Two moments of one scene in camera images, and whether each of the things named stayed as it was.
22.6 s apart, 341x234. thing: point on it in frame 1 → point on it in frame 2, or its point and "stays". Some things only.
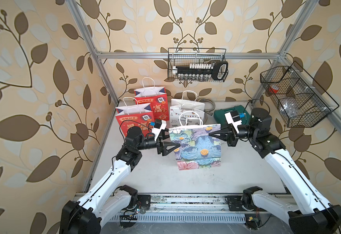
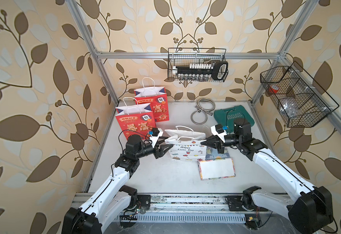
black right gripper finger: x=221 y=135 → x=215 y=144
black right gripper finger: x=223 y=129 → x=214 y=140
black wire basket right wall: x=302 y=102 stays
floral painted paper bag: x=198 y=149 → x=216 y=165
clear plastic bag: x=290 y=107 stays
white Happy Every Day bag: x=184 y=113 → x=187 y=146
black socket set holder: x=217 y=70 stays
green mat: x=219 y=116 stays
